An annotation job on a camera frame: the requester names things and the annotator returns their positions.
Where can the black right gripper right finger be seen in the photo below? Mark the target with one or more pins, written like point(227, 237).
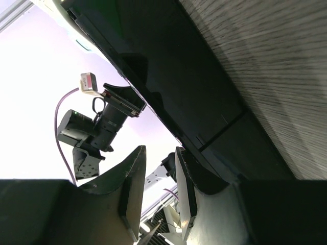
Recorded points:
point(248, 212)

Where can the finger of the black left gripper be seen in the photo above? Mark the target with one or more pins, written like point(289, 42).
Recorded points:
point(124, 99)

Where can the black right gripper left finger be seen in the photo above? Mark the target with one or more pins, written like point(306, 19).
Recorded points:
point(105, 210)

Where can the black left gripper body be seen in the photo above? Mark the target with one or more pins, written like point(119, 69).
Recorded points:
point(107, 126)

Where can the black cutlery tray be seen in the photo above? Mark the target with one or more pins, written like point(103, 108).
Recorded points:
point(156, 47)

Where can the large white ceramic spoon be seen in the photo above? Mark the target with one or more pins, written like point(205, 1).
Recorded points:
point(54, 10)

